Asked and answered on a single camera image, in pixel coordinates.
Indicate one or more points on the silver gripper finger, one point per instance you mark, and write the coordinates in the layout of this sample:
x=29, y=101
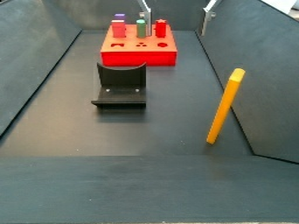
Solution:
x=145, y=15
x=208, y=15

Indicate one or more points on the yellow square-circle peg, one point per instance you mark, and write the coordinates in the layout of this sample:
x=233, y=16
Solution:
x=225, y=101

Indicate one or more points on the red peg board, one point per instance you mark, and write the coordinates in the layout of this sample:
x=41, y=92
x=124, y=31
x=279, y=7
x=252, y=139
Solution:
x=132, y=51

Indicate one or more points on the green cylinder peg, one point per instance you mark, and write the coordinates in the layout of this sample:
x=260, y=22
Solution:
x=140, y=28

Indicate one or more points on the red star peg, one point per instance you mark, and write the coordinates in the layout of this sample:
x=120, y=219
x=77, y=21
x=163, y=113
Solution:
x=160, y=23

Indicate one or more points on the purple rectangular peg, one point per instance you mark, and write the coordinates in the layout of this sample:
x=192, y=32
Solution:
x=120, y=16

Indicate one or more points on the pink-red rectangular peg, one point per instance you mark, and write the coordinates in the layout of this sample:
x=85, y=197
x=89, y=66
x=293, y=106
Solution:
x=119, y=29

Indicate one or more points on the black curved holder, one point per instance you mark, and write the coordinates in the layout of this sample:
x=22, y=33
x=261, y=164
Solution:
x=121, y=86

